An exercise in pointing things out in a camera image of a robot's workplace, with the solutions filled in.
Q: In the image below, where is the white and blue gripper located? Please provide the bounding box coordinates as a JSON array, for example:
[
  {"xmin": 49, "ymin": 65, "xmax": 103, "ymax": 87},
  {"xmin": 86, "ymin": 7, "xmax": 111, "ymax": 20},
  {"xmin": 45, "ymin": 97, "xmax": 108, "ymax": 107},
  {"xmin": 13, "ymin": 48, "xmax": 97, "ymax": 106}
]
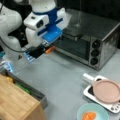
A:
[{"xmin": 24, "ymin": 8, "xmax": 70, "ymax": 47}]

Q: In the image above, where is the orange toy carrot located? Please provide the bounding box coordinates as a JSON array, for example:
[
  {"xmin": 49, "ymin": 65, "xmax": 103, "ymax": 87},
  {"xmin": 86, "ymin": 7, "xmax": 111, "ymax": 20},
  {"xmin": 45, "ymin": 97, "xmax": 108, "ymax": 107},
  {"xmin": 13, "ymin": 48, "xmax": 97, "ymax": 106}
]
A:
[{"xmin": 82, "ymin": 112, "xmax": 96, "ymax": 120}]

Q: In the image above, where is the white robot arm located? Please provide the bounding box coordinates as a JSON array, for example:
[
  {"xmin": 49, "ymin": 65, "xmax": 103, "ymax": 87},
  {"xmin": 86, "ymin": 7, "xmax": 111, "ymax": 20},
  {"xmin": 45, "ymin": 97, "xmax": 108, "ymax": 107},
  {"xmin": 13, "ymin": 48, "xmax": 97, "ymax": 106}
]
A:
[{"xmin": 0, "ymin": 0, "xmax": 70, "ymax": 58}]

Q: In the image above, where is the silver toaster oven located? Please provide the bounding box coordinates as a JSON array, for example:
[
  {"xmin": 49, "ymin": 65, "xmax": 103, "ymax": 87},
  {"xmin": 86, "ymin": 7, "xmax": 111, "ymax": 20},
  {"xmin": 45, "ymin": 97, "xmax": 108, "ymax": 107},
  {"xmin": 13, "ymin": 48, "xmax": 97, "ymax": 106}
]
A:
[{"xmin": 55, "ymin": 9, "xmax": 120, "ymax": 70}]

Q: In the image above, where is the open grey drawer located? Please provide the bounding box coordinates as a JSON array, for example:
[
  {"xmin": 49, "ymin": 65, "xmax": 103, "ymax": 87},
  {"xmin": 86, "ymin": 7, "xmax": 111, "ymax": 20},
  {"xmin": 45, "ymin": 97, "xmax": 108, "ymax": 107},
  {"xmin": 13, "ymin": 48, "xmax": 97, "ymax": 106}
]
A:
[{"xmin": 0, "ymin": 70, "xmax": 48, "ymax": 108}]

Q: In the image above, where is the white induction cooker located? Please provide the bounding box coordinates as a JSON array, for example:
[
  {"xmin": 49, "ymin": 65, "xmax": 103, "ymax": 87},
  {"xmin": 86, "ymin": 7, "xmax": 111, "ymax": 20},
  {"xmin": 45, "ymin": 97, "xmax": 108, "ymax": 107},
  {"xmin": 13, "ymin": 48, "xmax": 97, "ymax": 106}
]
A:
[{"xmin": 83, "ymin": 74, "xmax": 120, "ymax": 113}]

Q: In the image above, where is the wooden drawer cabinet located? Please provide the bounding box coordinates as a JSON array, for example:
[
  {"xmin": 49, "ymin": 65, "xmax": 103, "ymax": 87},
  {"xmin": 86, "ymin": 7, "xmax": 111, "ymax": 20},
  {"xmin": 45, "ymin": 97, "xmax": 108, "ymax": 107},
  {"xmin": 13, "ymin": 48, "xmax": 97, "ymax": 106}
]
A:
[{"xmin": 0, "ymin": 74, "xmax": 46, "ymax": 120}]

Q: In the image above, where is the pink pan lid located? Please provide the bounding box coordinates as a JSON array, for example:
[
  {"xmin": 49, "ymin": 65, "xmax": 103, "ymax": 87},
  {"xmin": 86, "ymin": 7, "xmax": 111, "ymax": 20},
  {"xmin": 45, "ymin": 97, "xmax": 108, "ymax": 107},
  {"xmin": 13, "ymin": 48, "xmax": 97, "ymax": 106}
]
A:
[{"xmin": 93, "ymin": 80, "xmax": 120, "ymax": 103}]

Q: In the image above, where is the teal bowl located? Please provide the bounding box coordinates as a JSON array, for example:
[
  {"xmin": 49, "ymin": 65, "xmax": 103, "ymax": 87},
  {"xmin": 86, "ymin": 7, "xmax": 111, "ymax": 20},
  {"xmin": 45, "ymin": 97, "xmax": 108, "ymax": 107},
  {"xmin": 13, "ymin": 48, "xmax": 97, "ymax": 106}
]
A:
[{"xmin": 77, "ymin": 103, "xmax": 109, "ymax": 120}]

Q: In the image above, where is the white pan handle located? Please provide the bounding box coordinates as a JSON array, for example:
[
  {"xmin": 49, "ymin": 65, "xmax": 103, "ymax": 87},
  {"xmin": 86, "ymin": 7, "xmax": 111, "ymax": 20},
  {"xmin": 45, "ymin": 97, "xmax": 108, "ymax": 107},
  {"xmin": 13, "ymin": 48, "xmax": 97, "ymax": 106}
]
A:
[{"xmin": 83, "ymin": 73, "xmax": 94, "ymax": 84}]

